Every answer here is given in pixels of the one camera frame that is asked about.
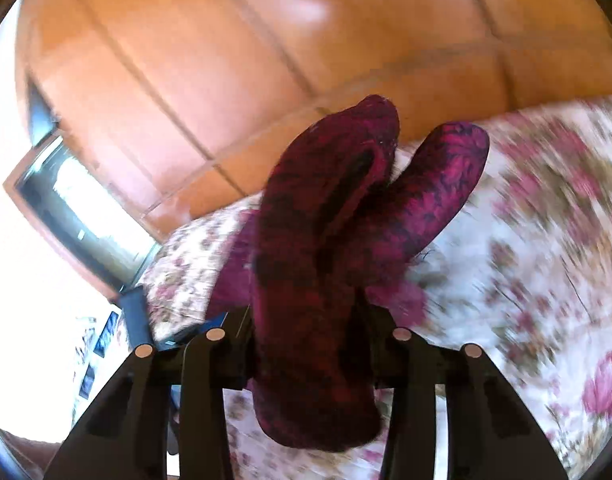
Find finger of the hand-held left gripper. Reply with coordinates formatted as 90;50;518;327
155;311;231;352

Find wooden wardrobe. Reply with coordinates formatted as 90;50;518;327
15;0;612;243

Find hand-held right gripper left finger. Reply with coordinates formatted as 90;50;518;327
45;307;254;480

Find floral bedspread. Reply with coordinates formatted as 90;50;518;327
136;95;612;480

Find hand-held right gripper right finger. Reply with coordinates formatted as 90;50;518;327
367;307;569;480

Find blue wall pictures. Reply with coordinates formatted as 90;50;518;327
75;310;123;403

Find wooden framed window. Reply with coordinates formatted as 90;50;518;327
3;127;163;303

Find magenta knitted sweater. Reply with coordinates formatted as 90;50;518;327
206;94;490;453

